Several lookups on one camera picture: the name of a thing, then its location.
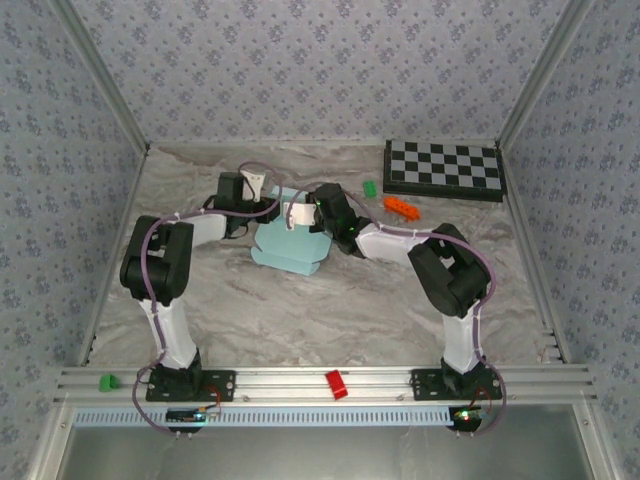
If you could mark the green toy brick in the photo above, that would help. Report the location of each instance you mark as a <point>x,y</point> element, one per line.
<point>371,189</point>

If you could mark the black and white chessboard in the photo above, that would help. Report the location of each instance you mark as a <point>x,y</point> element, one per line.
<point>445,167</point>

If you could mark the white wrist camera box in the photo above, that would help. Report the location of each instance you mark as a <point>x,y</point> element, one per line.
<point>252,182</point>
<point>300,212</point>

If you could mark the orange toy brick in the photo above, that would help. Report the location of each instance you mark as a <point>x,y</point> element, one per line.
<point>402,209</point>

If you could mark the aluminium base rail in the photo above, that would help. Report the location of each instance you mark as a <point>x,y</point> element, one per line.
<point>290,382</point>

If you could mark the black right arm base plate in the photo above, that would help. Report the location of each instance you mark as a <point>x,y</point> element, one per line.
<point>425,385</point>

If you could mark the red plastic block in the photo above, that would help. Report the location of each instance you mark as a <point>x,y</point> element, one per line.
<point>336,385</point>

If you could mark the aluminium side rail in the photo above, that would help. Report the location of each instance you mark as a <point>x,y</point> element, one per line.
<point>112,260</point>
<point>537,260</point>

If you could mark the green plastic block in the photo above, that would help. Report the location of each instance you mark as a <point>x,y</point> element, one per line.
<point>110,382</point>

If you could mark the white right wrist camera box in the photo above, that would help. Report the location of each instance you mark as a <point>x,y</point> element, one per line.
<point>300,212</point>

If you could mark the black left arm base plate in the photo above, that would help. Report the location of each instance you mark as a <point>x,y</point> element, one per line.
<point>220,385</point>

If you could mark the aluminium frame post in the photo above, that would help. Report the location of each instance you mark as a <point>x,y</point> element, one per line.
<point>100,75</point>
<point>545,75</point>

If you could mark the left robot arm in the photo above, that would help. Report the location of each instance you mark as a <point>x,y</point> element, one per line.
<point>170,320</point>

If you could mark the grey metal panel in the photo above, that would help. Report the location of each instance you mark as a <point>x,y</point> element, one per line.
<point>325,455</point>

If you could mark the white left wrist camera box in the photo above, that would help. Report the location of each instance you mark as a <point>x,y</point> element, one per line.
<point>252,182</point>

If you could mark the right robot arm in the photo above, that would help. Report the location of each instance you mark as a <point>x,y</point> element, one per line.
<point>460,330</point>

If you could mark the light teal paper box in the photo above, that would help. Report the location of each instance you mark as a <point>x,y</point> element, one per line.
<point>290,250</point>

